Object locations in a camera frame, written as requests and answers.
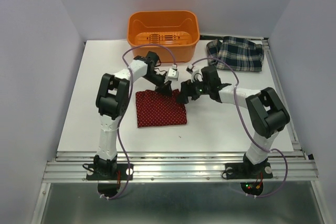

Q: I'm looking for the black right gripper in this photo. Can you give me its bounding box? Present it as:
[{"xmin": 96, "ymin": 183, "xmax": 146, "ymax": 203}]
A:
[{"xmin": 174, "ymin": 76, "xmax": 210, "ymax": 104}]

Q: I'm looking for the red polka dot skirt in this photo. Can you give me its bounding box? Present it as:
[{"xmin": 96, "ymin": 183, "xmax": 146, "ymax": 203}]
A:
[{"xmin": 135, "ymin": 89, "xmax": 187, "ymax": 128}]

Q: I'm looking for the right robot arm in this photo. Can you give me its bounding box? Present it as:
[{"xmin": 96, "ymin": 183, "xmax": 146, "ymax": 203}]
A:
[{"xmin": 176, "ymin": 65, "xmax": 290, "ymax": 179}]

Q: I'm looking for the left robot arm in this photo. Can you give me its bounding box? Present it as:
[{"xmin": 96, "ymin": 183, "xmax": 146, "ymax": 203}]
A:
[{"xmin": 92, "ymin": 51, "xmax": 172, "ymax": 179}]

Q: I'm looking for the orange plastic basket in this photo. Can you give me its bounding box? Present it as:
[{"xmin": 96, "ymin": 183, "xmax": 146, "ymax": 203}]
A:
[{"xmin": 127, "ymin": 10, "xmax": 200, "ymax": 63}]

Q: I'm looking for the navy plaid skirt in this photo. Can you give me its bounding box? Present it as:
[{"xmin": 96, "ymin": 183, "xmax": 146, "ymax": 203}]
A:
[{"xmin": 206, "ymin": 36, "xmax": 264, "ymax": 72}]

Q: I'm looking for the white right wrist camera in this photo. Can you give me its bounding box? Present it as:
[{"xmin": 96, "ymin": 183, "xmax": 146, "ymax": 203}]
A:
[{"xmin": 186, "ymin": 65, "xmax": 203, "ymax": 82}]

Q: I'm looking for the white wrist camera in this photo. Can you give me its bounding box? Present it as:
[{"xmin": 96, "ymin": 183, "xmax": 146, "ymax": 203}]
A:
[
  {"xmin": 186, "ymin": 65, "xmax": 203, "ymax": 82},
  {"xmin": 165, "ymin": 68, "xmax": 179, "ymax": 81}
]

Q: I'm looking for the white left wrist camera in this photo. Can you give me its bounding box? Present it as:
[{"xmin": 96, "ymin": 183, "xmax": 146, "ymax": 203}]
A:
[{"xmin": 165, "ymin": 68, "xmax": 179, "ymax": 81}]

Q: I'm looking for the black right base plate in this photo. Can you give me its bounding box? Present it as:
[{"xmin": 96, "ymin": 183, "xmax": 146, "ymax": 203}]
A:
[{"xmin": 221, "ymin": 163, "xmax": 273, "ymax": 180}]

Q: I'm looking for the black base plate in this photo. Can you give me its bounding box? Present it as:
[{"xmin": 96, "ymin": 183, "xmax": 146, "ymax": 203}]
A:
[
  {"xmin": 82, "ymin": 163, "xmax": 133, "ymax": 181},
  {"xmin": 221, "ymin": 163, "xmax": 273, "ymax": 180}
]

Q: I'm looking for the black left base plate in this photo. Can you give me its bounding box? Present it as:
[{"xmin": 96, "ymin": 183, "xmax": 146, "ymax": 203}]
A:
[{"xmin": 82, "ymin": 163, "xmax": 133, "ymax": 181}]

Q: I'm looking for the aluminium rail frame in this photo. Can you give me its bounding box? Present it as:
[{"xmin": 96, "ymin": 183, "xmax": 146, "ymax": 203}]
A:
[{"xmin": 33, "ymin": 40, "xmax": 327, "ymax": 223}]

